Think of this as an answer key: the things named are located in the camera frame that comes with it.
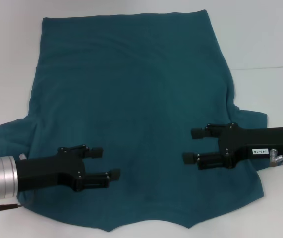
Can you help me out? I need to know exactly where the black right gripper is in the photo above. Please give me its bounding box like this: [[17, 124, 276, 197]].
[[182, 122, 283, 171]]

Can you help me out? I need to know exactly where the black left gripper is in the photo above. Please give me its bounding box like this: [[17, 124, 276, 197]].
[[14, 144, 121, 193]]

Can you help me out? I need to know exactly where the left arm cable with plug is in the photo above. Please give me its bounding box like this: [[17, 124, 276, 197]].
[[0, 200, 23, 217]]

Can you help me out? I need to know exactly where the teal blue t-shirt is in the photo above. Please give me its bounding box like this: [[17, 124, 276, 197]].
[[0, 9, 268, 226]]

